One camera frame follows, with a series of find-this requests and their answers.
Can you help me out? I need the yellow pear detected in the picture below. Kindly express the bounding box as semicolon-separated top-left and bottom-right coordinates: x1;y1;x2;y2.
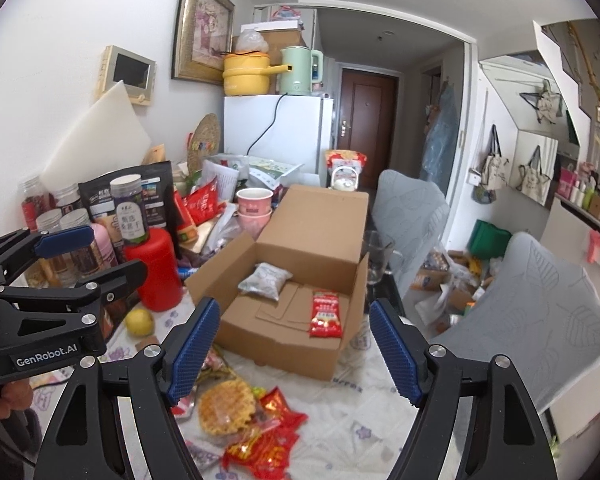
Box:
125;308;156;338

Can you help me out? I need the dark jar with green label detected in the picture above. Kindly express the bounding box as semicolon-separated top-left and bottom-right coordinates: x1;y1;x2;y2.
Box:
109;174;151;247

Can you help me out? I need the round waffle packet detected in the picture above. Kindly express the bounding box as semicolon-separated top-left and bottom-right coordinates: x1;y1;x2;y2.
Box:
198;379;257;436

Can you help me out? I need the red white snack pouch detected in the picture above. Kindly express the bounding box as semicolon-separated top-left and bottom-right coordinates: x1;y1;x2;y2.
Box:
182;180;228;226

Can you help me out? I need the black pouch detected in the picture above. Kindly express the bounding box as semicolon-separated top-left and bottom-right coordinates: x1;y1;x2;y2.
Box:
78;161;178;231

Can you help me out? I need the white paper sheet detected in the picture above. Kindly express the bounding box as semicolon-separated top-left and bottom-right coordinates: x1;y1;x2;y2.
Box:
202;155;241;201

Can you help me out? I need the red white snack packet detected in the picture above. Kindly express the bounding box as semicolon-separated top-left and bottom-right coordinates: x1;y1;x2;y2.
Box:
308;290;342;339

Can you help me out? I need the white rice cooker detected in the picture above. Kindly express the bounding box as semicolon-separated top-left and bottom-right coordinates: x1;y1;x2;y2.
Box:
330;166;358;192

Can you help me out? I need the white bunny print tablecloth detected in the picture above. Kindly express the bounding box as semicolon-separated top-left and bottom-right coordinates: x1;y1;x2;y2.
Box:
30;260;421;480

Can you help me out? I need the green white flat box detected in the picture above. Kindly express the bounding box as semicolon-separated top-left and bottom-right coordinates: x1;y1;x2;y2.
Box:
247;156;306;188

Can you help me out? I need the brown door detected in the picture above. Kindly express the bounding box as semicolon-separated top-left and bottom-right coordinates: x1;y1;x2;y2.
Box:
340;71;398;196

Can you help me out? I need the bamboo stick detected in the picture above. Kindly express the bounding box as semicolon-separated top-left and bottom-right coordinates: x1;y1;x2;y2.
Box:
567;22;600;126

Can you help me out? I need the clear plastic bag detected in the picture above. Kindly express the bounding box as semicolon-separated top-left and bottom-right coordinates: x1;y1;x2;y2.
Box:
236;28;271;54

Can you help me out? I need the blue plastic bag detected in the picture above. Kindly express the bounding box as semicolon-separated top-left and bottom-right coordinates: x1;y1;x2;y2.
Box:
422;82;465;181

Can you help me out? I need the round woven mat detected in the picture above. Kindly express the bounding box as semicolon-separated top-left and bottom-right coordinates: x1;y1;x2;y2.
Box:
186;113;224;173

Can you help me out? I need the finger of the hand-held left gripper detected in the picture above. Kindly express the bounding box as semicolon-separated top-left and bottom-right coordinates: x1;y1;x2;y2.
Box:
0;225;96;287
0;260;149;327

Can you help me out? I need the brown carton with white lid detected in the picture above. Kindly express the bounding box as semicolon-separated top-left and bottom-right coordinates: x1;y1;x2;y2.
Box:
232;21;307;56

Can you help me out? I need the brown cardboard box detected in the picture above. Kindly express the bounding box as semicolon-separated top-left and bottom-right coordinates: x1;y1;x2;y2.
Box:
185;185;371;383

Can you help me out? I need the gold framed picture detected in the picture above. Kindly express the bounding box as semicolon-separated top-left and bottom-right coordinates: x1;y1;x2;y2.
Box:
171;0;237;86

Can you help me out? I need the beige intercom panel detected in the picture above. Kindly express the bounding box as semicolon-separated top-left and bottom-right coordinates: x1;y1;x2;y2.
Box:
96;45;157;106

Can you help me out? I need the red plastic canister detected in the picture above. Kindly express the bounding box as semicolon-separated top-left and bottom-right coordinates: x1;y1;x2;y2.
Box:
137;227;185;312

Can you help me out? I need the green bag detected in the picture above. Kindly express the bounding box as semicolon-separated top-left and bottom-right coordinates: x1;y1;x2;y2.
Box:
467;220;512;261

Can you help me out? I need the purple white packet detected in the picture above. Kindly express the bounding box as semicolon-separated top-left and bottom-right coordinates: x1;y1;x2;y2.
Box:
182;440;223;471

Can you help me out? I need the large red yellow snack packet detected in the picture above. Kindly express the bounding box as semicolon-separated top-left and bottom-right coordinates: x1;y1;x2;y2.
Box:
222;427;301;480

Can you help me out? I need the glass jug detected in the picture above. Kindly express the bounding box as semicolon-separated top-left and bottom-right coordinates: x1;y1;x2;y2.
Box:
362;230;403;283

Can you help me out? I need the person's left hand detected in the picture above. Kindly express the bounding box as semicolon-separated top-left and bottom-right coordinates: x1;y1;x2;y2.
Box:
0;377;33;422

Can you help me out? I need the open carton of snacks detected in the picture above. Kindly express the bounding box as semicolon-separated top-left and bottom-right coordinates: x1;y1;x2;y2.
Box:
412;250;456;291

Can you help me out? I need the pink paper cup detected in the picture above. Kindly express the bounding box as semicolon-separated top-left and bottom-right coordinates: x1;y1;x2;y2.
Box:
236;187;274;216
237;210;272;237

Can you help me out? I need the silver snack packet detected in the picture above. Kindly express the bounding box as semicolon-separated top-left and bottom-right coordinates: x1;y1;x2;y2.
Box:
237;262;294;302

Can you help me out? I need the black power cable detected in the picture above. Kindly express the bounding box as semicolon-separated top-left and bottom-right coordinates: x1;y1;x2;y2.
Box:
246;92;287;157

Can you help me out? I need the yellow pot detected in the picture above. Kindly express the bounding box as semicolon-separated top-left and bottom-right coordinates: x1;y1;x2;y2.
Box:
222;52;288;97

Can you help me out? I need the grey leaf pattern chair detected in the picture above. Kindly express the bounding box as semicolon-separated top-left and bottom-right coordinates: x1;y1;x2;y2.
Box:
371;170;451;301
432;232;600;413

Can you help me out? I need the pink bottle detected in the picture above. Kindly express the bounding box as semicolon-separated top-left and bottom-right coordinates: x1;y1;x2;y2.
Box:
91;222;121;268

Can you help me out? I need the beige tote bag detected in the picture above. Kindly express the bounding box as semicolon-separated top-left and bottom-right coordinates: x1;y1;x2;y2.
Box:
481;125;511;191

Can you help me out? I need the green electric kettle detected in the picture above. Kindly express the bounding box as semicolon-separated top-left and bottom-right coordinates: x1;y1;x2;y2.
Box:
278;46;324;97

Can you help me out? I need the white fridge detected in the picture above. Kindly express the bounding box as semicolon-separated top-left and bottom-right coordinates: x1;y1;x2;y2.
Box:
223;94;334;188

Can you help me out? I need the clear plastic jar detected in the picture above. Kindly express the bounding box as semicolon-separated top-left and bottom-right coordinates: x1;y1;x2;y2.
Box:
52;184;83;216
19;176;51;233
60;208;100;277

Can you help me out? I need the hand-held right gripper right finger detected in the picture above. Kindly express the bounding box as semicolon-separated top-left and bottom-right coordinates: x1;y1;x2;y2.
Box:
369;297;557;480

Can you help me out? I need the red yellow snack bag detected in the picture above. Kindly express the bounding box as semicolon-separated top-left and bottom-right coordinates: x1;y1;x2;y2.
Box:
325;150;368;176

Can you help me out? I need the small red gold snack packet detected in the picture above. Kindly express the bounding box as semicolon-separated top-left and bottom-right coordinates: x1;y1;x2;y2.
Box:
257;387;309;431

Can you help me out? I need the row of cosmetic bottles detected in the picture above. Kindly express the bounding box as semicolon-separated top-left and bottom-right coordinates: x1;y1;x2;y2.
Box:
555;162;600;231

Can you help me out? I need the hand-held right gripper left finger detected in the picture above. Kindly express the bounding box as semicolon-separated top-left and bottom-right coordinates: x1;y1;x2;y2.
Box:
40;296;222;480

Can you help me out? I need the white board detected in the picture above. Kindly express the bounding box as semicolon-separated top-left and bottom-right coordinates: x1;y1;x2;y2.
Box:
40;80;151;191

